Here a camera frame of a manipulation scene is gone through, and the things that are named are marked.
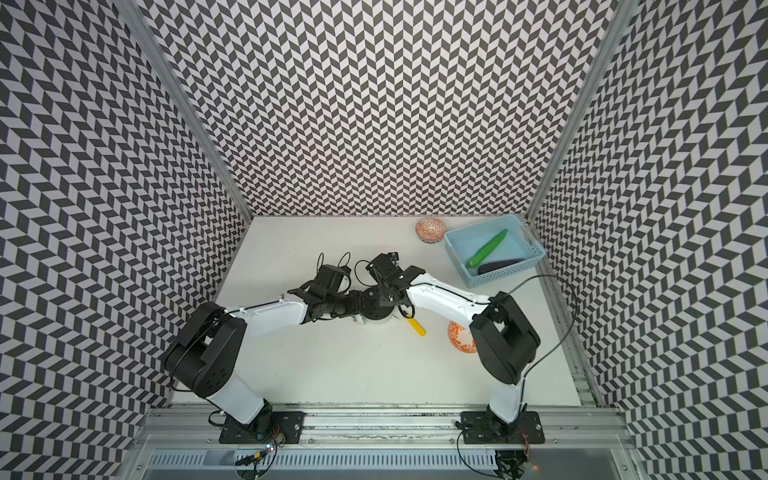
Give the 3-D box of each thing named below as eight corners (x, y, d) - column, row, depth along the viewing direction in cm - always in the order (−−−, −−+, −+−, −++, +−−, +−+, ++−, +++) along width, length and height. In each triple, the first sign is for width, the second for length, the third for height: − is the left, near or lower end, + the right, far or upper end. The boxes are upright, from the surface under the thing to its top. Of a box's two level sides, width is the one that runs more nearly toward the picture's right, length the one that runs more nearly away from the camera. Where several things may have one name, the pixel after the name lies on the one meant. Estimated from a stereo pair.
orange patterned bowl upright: (461, 359, 86) (463, 354, 83) (443, 328, 92) (445, 323, 89) (476, 351, 88) (479, 347, 85) (458, 322, 94) (460, 316, 91)
